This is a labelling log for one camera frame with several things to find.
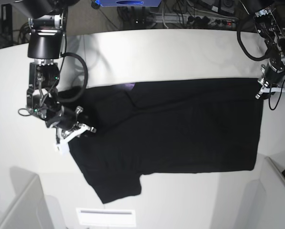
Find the black T-shirt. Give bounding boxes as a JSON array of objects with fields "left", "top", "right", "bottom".
[{"left": 68, "top": 78, "right": 263, "bottom": 204}]

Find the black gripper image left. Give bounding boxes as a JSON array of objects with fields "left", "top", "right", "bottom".
[{"left": 45, "top": 106, "right": 96, "bottom": 138}]

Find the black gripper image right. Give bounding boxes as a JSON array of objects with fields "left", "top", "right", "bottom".
[{"left": 255, "top": 59, "right": 285, "bottom": 100}]

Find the white partition panel right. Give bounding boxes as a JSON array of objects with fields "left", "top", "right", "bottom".
[{"left": 258, "top": 157, "right": 285, "bottom": 229}]

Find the white partition panel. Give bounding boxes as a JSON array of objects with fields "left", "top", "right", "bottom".
[
  {"left": 0, "top": 174, "right": 54, "bottom": 229},
  {"left": 258, "top": 157, "right": 285, "bottom": 229}
]

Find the blue box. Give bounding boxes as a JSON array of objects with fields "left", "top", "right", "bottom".
[{"left": 95, "top": 0, "right": 161, "bottom": 7}]

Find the white power strip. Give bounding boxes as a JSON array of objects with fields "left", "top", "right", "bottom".
[{"left": 150, "top": 13, "right": 238, "bottom": 29}]

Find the white partition panel left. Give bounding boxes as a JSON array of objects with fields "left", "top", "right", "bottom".
[{"left": 0, "top": 174, "right": 54, "bottom": 229}]

